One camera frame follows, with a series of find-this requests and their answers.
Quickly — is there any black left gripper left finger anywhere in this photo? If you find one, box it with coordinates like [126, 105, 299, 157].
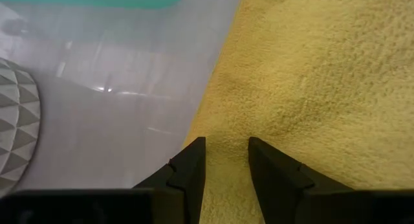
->
[133, 137, 206, 224]

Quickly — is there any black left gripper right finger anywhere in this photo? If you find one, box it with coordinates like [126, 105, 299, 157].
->
[248, 137, 353, 224]

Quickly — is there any yellow microfiber towel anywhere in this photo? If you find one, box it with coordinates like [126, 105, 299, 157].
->
[182, 0, 414, 224]

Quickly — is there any triangle-patterned plant pot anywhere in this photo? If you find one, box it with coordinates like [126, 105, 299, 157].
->
[0, 57, 41, 196]

